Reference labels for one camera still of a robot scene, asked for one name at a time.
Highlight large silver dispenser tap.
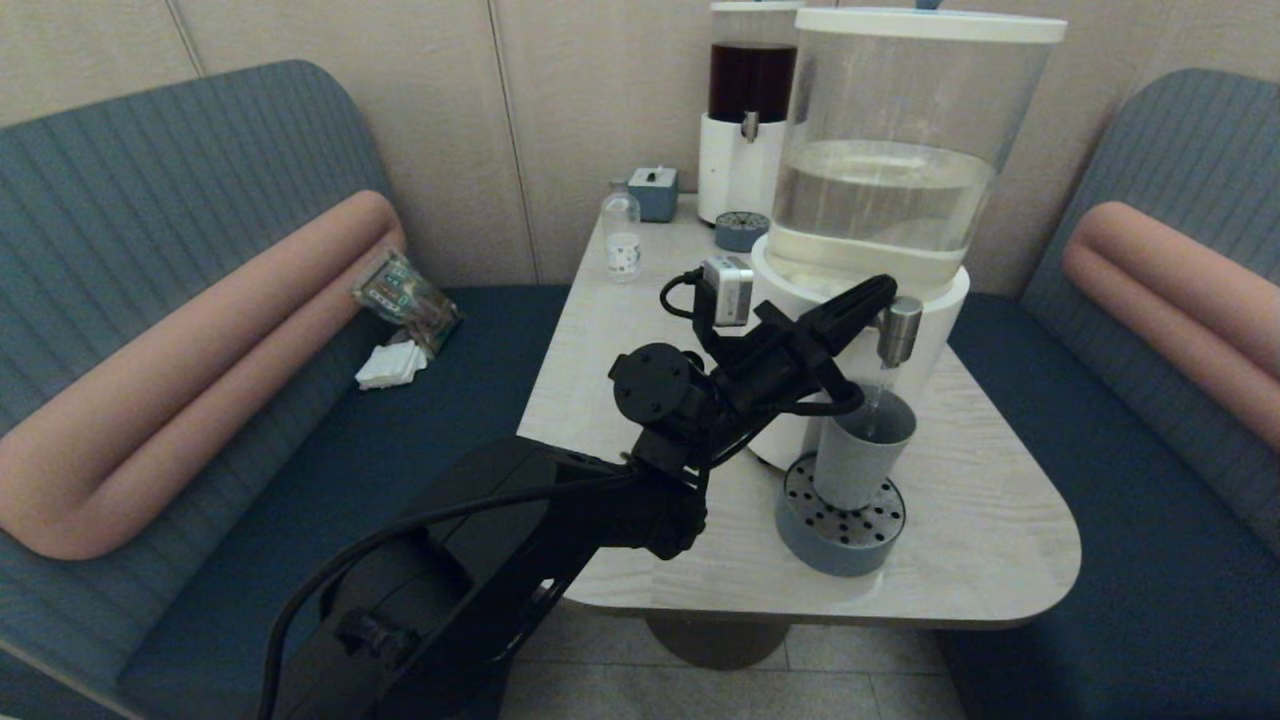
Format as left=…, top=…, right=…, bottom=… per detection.
left=878, top=297, right=923, bottom=368

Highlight grey-blue plastic cup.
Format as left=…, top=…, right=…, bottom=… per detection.
left=813, top=385, right=918, bottom=512

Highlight large clear water dispenser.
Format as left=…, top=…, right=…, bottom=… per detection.
left=730, top=0, right=1068, bottom=471

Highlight small blue round drip tray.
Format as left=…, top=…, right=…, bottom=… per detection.
left=713, top=211, right=770, bottom=253

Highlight dark drink dispenser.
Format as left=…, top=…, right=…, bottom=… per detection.
left=696, top=0, right=803, bottom=226

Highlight small clear plastic bottle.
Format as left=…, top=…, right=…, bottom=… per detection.
left=601, top=180, right=642, bottom=284

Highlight blue-grey tissue box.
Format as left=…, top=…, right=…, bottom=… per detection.
left=628, top=166, right=679, bottom=223

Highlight grey perforated drip tray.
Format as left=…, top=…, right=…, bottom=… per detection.
left=775, top=452, right=908, bottom=578

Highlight pink bolster cushion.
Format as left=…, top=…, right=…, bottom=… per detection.
left=0, top=190, right=407, bottom=561
left=1061, top=200, right=1280, bottom=456

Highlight blue upholstered sofa bench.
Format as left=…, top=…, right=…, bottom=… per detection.
left=935, top=66, right=1280, bottom=720
left=0, top=58, right=571, bottom=720

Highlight clear plastic snack bag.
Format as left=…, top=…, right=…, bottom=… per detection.
left=351, top=250, right=463, bottom=359

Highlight white paper napkins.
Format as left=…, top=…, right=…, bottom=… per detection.
left=355, top=342, right=429, bottom=391

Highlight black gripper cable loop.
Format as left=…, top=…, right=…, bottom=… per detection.
left=780, top=375, right=864, bottom=417

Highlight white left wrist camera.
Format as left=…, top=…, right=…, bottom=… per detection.
left=703, top=257, right=754, bottom=326

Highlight thin black camera cable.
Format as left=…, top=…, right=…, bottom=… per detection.
left=660, top=268, right=706, bottom=323

